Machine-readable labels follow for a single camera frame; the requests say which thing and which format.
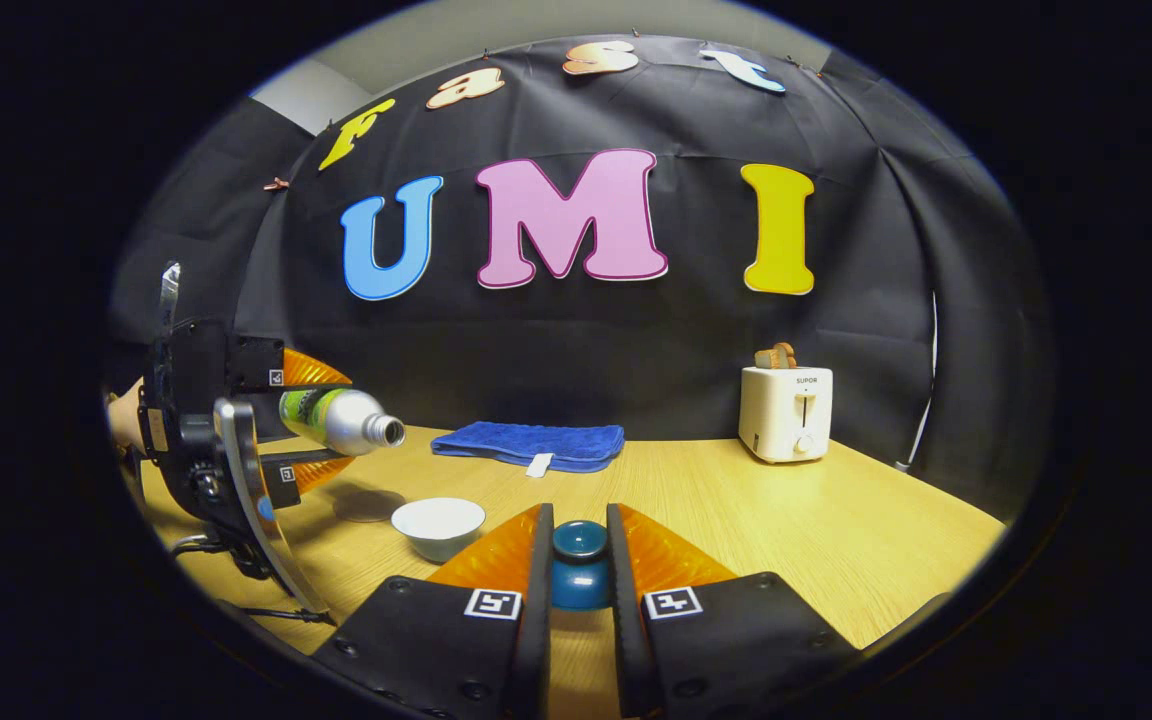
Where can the round cork coaster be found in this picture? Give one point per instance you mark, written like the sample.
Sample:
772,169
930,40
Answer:
366,505

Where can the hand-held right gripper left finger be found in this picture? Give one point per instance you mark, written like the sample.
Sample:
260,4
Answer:
536,600

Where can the white teacup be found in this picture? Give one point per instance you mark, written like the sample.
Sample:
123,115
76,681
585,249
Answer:
438,528

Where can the toast slice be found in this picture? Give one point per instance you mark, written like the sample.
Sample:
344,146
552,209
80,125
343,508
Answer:
776,355

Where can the blue folded towel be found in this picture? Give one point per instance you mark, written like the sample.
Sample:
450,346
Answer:
531,443

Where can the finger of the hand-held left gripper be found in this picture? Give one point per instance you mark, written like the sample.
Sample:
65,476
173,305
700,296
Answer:
311,370
316,468

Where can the black backdrop cloth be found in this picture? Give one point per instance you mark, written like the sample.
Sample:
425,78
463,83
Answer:
576,340

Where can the silver green water bottle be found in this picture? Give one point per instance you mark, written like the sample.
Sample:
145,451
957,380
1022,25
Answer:
341,418

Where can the white toaster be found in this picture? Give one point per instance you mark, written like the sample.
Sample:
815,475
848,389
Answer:
784,412

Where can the copper clip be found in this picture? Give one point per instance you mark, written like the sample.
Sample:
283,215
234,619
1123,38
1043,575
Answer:
276,184

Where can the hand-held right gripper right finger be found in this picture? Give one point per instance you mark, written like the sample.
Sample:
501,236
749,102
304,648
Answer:
626,600

